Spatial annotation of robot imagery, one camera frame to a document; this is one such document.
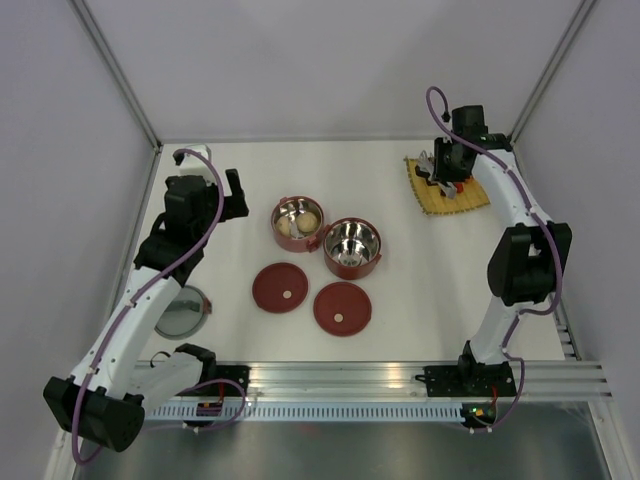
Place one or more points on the grey transparent lid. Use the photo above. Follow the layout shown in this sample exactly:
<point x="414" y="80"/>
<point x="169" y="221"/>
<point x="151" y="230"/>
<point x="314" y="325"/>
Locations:
<point x="185" y="315"/>

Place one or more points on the yellow bamboo mat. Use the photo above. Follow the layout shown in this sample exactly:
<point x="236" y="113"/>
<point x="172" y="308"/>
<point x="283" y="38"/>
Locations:
<point x="469" y="195"/>

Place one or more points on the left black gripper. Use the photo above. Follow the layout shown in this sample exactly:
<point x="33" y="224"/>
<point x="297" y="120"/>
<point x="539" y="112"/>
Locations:
<point x="234" y="206"/>

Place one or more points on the aluminium frame post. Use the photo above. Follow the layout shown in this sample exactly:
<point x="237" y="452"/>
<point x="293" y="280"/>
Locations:
<point x="101" y="45"/>
<point x="555" y="61"/>

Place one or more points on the white rice black sushi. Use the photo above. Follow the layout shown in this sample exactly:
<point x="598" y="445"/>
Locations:
<point x="421" y="173"/>

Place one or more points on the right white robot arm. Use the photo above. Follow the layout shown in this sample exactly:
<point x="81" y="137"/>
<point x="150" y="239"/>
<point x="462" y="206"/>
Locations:
<point x="525" y="272"/>

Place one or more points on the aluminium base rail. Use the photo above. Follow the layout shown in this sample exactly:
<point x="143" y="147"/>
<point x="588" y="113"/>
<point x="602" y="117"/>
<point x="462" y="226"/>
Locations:
<point x="544" y="381"/>

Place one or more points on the red steel bowl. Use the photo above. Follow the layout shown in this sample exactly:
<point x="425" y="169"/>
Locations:
<point x="292" y="207"/>
<point x="351" y="248"/>

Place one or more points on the right aluminium frame post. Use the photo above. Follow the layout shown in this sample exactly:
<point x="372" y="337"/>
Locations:
<point x="555" y="61"/>

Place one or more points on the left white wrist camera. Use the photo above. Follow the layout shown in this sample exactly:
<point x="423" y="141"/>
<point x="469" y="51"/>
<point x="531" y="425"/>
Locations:
<point x="188" y="164"/>

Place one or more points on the white slotted cable duct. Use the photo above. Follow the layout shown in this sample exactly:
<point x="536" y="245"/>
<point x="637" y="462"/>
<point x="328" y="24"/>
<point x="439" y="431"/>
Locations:
<point x="314" y="412"/>

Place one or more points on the left red steel bowl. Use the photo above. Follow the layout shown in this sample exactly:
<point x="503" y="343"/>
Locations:
<point x="292" y="207"/>

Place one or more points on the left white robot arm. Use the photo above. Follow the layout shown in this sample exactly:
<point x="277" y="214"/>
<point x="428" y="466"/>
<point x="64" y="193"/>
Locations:
<point x="102" y="401"/>

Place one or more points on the left red lid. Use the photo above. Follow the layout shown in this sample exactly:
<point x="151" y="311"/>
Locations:
<point x="280" y="288"/>

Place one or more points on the red lid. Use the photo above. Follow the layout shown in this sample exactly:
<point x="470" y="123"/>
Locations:
<point x="342" y="309"/>
<point x="280" y="288"/>

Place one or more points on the round bun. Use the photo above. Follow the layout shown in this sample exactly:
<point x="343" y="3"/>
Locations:
<point x="307" y="222"/>
<point x="283" y="226"/>

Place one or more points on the metal tongs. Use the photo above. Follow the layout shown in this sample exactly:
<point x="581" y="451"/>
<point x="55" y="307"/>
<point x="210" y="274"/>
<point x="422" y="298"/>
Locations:
<point x="427" y="162"/>

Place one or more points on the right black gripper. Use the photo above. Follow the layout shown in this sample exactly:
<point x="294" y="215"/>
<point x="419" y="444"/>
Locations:
<point x="441" y="173"/>

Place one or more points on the left aluminium frame post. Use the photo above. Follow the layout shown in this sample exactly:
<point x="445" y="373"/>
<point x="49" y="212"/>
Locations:
<point x="101" y="45"/>

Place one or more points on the right red lid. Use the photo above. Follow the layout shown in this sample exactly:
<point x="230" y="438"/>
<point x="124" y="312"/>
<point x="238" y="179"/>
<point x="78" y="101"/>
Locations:
<point x="342" y="309"/>

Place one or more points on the right red steel bowl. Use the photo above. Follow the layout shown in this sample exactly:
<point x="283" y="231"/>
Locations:
<point x="351" y="248"/>

